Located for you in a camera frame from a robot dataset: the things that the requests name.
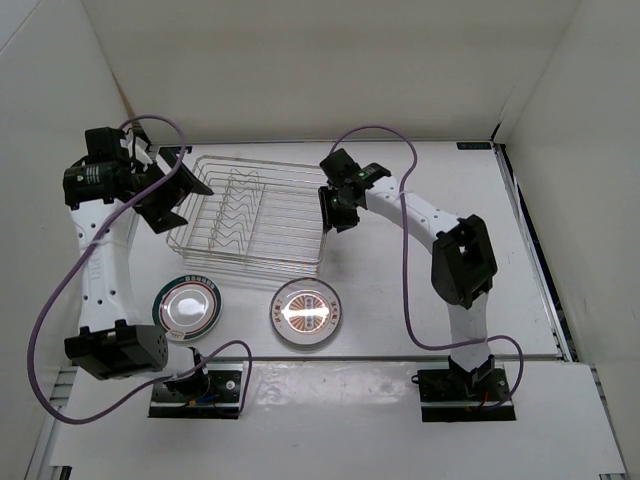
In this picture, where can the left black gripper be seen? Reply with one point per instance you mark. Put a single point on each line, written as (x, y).
(175, 190)

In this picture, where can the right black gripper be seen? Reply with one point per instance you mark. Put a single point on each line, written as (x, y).
(329, 218)

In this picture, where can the chrome wire dish rack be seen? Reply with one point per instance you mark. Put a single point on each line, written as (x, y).
(262, 216)

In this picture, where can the orange sunburst plate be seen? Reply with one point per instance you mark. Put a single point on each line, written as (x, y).
(306, 313)

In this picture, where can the green rimmed white plate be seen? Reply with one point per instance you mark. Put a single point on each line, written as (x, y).
(187, 308)

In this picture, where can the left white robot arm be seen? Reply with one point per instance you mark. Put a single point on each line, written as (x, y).
(108, 191)

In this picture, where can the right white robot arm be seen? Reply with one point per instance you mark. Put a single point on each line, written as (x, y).
(463, 263)

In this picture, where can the small dark wall label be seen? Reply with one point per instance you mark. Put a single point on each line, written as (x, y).
(473, 146)

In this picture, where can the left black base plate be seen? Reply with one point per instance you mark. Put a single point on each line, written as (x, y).
(220, 397)

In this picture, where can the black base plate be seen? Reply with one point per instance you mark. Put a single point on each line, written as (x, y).
(443, 400)
(220, 397)

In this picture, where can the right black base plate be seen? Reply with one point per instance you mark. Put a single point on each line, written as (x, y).
(443, 400)

